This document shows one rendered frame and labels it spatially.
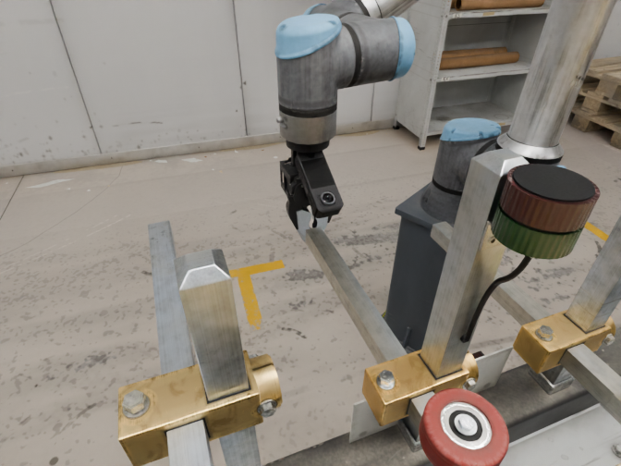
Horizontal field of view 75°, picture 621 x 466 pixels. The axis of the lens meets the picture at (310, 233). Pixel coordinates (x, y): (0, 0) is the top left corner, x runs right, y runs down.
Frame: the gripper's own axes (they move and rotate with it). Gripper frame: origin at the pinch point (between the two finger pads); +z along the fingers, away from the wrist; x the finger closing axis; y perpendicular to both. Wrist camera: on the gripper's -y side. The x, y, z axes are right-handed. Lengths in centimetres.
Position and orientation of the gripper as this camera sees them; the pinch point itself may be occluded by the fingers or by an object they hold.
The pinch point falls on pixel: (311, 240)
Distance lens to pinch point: 75.5
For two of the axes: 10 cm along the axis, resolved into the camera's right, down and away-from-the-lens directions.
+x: -9.4, 2.1, -2.8
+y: -3.5, -5.6, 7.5
